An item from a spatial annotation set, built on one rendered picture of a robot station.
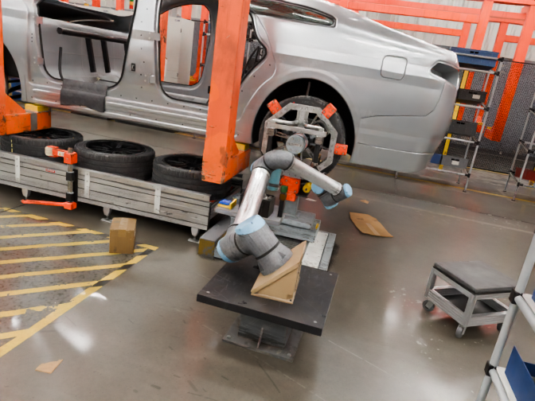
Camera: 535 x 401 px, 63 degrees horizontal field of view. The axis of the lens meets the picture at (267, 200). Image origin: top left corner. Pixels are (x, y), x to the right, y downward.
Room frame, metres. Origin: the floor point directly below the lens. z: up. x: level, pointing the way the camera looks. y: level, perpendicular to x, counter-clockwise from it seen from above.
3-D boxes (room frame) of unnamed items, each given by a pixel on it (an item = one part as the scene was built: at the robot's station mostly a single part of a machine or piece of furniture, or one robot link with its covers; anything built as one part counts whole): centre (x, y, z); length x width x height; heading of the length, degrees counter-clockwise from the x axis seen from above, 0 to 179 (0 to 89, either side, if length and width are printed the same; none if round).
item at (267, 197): (2.65, 0.06, 0.51); 0.20 x 0.14 x 0.13; 77
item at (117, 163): (3.66, 1.37, 0.39); 0.66 x 0.66 x 0.24
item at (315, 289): (2.01, -0.10, 0.15); 0.60 x 0.60 x 0.30; 77
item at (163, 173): (3.52, 0.65, 0.39); 0.66 x 0.66 x 0.24
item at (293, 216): (3.39, -0.20, 0.32); 0.40 x 0.30 x 0.28; 79
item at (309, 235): (3.39, -0.20, 0.13); 0.50 x 0.36 x 0.10; 79
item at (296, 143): (3.16, -0.15, 0.85); 0.21 x 0.14 x 0.14; 169
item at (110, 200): (3.68, 1.54, 0.14); 2.47 x 0.85 x 0.27; 79
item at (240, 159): (3.35, 0.33, 0.69); 0.52 x 0.17 x 0.35; 169
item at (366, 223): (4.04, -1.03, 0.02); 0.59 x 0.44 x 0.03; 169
